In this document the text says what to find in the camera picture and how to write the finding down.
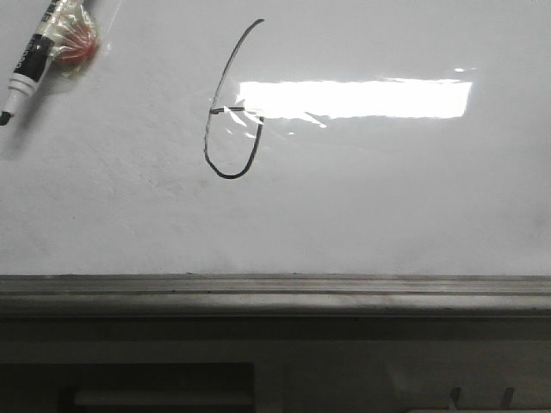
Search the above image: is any white black whiteboard marker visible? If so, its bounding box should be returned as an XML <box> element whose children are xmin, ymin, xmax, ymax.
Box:
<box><xmin>1</xmin><ymin>1</ymin><xmax>98</xmax><ymax>126</ymax></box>

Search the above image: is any grey aluminium whiteboard frame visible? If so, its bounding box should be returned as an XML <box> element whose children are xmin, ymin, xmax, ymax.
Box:
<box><xmin>1</xmin><ymin>274</ymin><xmax>550</xmax><ymax>318</ymax></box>

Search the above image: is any white whiteboard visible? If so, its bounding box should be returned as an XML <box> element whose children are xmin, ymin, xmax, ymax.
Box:
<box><xmin>1</xmin><ymin>1</ymin><xmax>550</xmax><ymax>275</ymax></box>

